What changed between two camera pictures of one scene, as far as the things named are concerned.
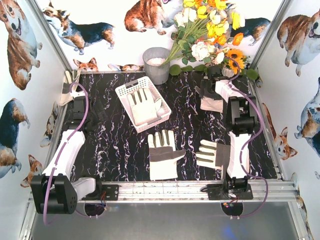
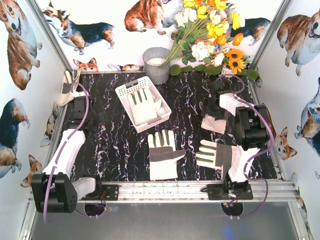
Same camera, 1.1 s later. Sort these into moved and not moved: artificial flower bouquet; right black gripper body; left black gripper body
Moved: right black gripper body
Not moved: artificial flower bouquet; left black gripper body
